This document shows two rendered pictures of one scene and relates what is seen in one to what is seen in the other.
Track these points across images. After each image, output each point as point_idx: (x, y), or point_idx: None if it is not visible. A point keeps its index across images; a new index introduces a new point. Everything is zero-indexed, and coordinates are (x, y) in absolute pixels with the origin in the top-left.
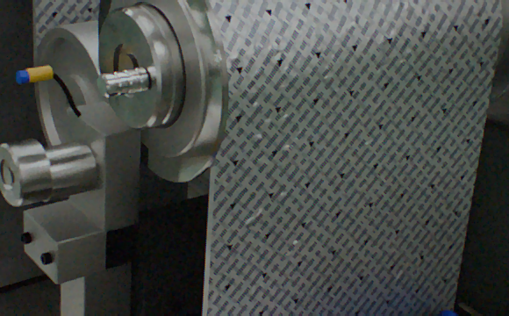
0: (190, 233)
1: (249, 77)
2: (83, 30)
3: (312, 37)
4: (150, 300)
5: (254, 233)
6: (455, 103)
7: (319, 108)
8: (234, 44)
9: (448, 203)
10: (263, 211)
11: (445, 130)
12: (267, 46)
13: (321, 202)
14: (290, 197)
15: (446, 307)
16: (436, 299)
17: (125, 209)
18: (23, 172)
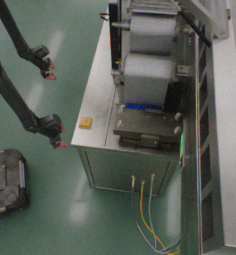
0: None
1: (128, 76)
2: (129, 56)
3: (137, 74)
4: None
5: (129, 90)
6: (161, 86)
7: (138, 81)
8: (127, 73)
9: (161, 95)
10: (131, 88)
11: (159, 88)
12: (131, 74)
13: (139, 90)
14: (135, 88)
15: (161, 106)
16: (160, 105)
17: (122, 79)
18: (111, 73)
